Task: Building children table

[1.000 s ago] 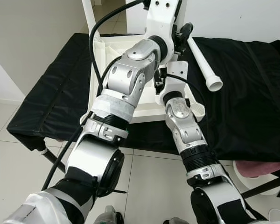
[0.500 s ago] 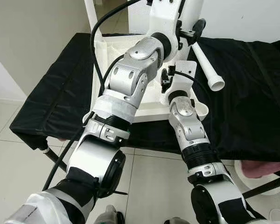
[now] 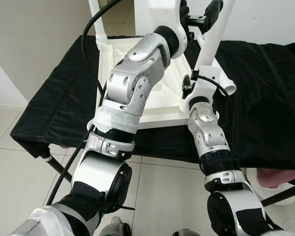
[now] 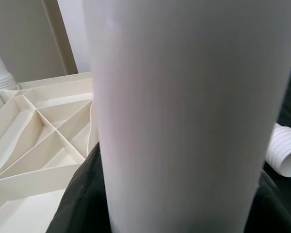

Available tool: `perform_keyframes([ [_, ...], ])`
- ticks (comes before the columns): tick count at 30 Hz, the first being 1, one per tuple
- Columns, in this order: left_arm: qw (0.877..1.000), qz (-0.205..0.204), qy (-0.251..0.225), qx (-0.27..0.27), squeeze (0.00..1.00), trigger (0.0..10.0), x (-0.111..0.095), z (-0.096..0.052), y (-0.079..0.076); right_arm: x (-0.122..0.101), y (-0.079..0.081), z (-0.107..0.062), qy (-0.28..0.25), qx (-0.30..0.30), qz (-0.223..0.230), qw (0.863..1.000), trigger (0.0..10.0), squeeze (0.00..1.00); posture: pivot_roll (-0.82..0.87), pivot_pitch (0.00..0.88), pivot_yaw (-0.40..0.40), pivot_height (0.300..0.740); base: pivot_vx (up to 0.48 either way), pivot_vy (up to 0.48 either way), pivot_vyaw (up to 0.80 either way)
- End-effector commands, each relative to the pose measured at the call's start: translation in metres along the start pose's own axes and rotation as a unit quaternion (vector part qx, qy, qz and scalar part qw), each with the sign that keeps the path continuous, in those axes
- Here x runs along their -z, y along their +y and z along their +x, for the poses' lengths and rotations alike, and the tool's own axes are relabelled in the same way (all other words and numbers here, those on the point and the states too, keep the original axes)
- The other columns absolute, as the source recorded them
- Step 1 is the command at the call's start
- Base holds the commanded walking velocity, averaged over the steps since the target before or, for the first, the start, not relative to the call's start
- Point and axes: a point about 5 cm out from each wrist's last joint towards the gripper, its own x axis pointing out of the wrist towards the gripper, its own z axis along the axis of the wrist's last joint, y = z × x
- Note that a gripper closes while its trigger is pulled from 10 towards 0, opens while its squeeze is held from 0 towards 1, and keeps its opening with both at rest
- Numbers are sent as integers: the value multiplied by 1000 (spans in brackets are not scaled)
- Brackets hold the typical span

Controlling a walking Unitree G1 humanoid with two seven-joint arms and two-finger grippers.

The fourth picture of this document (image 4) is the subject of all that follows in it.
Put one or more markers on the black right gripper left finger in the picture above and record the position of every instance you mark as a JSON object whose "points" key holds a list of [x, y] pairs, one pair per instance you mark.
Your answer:
{"points": [[82, 194]]}

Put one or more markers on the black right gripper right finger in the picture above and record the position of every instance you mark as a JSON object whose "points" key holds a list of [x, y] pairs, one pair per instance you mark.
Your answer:
{"points": [[281, 208]]}

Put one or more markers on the white plastic children table top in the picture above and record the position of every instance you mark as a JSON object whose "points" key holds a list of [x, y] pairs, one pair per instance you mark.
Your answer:
{"points": [[26, 213]]}

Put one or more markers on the beige door frame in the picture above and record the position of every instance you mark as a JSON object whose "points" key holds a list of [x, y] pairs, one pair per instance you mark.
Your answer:
{"points": [[55, 36]]}

